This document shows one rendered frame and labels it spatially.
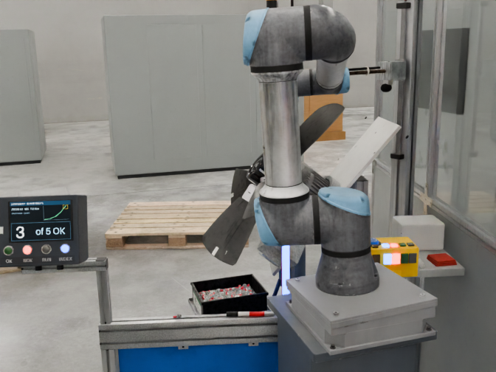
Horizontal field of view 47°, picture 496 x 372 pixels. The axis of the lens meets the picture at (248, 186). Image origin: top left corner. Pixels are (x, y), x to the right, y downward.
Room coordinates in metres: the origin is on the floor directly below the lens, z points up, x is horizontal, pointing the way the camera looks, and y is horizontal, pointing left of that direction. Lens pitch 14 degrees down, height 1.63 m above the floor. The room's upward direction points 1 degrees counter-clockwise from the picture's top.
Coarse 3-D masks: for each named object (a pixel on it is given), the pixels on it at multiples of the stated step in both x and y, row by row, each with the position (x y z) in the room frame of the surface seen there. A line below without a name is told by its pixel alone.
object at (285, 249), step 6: (288, 246) 1.57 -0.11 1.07; (282, 252) 1.56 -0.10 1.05; (288, 252) 1.57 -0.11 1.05; (282, 258) 1.56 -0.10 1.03; (288, 258) 1.57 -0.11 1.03; (282, 264) 1.56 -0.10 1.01; (288, 264) 1.57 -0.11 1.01; (282, 270) 1.56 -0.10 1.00; (288, 270) 1.57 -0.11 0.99; (282, 276) 1.56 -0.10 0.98; (288, 276) 1.57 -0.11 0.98; (282, 282) 1.57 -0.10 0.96
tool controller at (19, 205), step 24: (0, 216) 1.47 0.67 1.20; (24, 216) 1.47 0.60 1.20; (48, 216) 1.48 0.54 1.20; (72, 216) 1.48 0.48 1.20; (0, 240) 1.46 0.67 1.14; (48, 240) 1.46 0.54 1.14; (72, 240) 1.46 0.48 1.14; (0, 264) 1.44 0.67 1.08; (24, 264) 1.44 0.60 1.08; (48, 264) 1.45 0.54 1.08; (72, 264) 1.45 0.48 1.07
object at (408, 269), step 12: (384, 240) 1.59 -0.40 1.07; (396, 240) 1.59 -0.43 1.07; (408, 240) 1.59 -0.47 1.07; (372, 252) 1.52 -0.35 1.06; (384, 252) 1.52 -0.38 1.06; (396, 252) 1.52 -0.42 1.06; (408, 252) 1.52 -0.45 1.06; (384, 264) 1.52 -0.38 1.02; (396, 264) 1.52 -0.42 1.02; (408, 264) 1.52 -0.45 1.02; (408, 276) 1.53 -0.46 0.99
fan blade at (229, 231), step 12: (240, 204) 1.98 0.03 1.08; (228, 216) 1.97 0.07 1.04; (240, 216) 1.95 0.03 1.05; (216, 228) 1.98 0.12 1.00; (228, 228) 1.94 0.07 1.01; (240, 228) 1.92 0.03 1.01; (252, 228) 1.90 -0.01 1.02; (204, 240) 1.99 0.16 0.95; (216, 240) 1.94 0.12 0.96; (228, 240) 1.91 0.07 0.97; (240, 240) 1.89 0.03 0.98; (216, 252) 1.91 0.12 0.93; (228, 252) 1.88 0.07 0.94; (240, 252) 1.86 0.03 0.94
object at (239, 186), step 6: (234, 174) 2.32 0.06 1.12; (240, 174) 2.23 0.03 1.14; (246, 174) 2.17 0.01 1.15; (234, 180) 2.29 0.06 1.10; (240, 180) 2.22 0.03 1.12; (246, 180) 2.16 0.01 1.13; (234, 186) 2.28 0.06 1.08; (240, 186) 2.21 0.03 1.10; (246, 186) 2.16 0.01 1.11; (234, 192) 2.26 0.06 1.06; (240, 192) 2.20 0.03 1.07; (234, 198) 2.25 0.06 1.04
